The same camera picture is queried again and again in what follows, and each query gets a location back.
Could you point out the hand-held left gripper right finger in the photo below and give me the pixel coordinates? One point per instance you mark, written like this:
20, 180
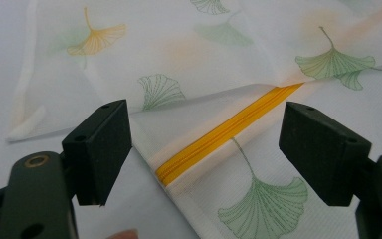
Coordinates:
321, 152

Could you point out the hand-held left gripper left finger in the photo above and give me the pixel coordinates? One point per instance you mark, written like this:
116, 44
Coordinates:
99, 149

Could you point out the white leaf-print mesh laundry bag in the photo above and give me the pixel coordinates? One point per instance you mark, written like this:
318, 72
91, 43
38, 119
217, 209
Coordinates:
212, 59

